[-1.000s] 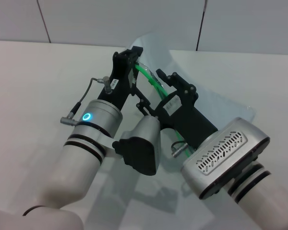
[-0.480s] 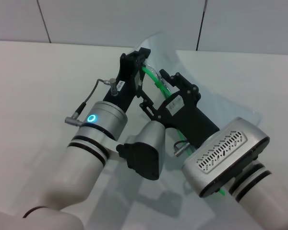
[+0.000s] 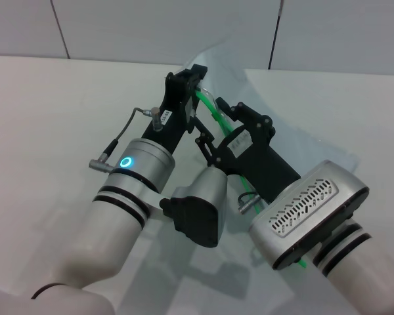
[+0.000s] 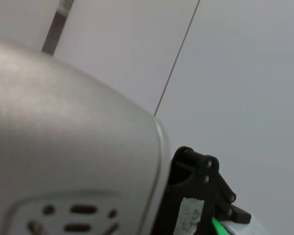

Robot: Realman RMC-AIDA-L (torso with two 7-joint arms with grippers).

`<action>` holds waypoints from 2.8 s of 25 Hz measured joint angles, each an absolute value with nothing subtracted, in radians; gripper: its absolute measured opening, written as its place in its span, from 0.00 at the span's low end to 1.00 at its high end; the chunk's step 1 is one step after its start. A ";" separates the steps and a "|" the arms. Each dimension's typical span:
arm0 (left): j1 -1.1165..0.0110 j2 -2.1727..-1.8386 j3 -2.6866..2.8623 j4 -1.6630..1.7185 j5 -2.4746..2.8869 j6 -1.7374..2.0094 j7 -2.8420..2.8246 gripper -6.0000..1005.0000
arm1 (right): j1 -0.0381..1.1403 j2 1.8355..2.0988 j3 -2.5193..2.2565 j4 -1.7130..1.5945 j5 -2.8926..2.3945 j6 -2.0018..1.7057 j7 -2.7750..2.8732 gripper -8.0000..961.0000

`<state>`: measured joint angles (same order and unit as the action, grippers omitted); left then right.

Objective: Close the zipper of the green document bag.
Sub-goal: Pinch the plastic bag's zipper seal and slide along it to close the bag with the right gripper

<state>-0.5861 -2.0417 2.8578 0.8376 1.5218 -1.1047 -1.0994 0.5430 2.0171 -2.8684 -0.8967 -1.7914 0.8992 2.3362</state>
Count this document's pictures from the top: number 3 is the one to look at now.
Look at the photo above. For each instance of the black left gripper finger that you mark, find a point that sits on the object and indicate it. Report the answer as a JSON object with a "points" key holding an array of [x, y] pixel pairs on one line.
{"points": [[193, 101], [180, 85]]}

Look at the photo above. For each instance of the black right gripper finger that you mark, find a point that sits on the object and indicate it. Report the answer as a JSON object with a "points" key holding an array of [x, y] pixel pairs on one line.
{"points": [[256, 123], [208, 147]]}

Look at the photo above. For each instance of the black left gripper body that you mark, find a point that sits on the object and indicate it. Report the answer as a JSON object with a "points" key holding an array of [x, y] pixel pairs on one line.
{"points": [[174, 131]]}

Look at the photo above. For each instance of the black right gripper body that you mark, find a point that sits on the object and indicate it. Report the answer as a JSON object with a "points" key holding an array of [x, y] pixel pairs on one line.
{"points": [[262, 167]]}

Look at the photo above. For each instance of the translucent document bag green zip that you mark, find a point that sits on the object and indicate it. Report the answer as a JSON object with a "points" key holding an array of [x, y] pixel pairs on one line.
{"points": [[292, 131]]}

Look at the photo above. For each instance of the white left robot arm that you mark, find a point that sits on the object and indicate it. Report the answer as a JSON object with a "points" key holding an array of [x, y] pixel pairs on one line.
{"points": [[111, 229]]}

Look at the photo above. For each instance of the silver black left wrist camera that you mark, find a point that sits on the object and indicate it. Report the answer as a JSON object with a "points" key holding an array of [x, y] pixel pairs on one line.
{"points": [[200, 210]]}

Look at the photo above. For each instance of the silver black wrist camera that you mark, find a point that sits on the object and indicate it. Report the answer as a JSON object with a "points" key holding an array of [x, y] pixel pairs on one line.
{"points": [[308, 213], [200, 210]]}

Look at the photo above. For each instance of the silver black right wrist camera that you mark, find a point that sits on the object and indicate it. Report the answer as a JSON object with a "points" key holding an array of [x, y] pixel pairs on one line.
{"points": [[308, 213]]}

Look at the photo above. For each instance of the black wall seam strip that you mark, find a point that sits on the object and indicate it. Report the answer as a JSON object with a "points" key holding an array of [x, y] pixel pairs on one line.
{"points": [[275, 36]]}

